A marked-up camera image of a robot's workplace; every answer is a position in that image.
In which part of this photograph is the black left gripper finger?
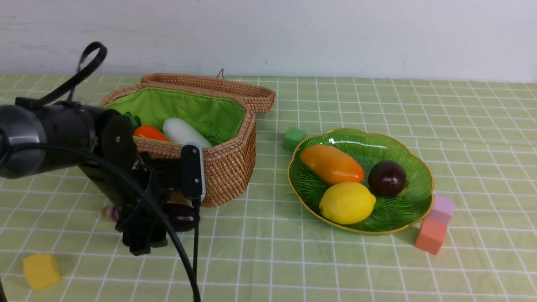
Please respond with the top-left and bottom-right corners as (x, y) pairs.
(149, 225), (168, 248)

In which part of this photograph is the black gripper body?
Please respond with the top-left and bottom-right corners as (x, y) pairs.
(79, 153), (180, 232)

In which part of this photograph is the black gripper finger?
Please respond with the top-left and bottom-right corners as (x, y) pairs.
(122, 229), (152, 256)

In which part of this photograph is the purple toy eggplant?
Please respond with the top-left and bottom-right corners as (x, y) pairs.
(100, 203), (200, 232)

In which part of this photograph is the orange toy carrot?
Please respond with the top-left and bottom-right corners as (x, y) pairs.
(122, 112), (169, 142)

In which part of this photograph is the white toy radish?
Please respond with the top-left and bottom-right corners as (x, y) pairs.
(162, 118), (213, 148)

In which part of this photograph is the orange toy mango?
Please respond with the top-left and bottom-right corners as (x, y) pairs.
(300, 145), (365, 185)

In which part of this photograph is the yellow toy lemon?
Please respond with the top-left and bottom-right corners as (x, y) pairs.
(319, 182), (376, 225)

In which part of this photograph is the dark purple passion fruit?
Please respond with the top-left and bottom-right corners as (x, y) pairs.
(368, 160), (408, 198)

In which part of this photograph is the yellow foam cube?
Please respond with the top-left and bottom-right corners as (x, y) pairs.
(23, 253), (62, 291)

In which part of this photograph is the woven wicker basket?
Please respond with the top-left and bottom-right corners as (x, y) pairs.
(99, 83), (256, 208)

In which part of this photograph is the woven wicker basket lid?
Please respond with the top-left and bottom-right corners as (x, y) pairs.
(140, 68), (276, 113)

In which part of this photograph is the green foam cube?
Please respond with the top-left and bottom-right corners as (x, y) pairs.
(282, 127), (307, 152)

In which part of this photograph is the green checkered tablecloth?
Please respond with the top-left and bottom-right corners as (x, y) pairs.
(0, 76), (537, 302)

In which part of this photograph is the green glass leaf plate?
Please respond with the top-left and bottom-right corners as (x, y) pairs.
(287, 128), (435, 235)

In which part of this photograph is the salmon foam cube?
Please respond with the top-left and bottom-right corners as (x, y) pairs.
(414, 218), (448, 255)

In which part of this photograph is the pink foam cube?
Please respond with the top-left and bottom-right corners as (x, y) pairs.
(427, 195), (455, 225)

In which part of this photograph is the black cable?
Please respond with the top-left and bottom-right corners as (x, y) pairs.
(0, 41), (203, 302)

